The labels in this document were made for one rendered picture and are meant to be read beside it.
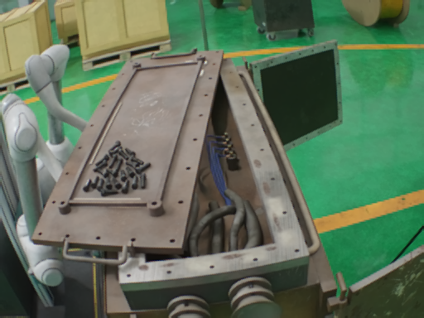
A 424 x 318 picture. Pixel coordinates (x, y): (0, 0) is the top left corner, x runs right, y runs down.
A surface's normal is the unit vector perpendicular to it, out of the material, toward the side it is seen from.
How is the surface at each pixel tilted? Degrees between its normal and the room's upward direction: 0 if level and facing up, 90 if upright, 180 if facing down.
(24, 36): 90
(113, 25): 90
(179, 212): 0
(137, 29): 90
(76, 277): 0
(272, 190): 0
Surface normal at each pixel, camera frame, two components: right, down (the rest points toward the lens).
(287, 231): -0.11, -0.83
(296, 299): 0.12, 0.53
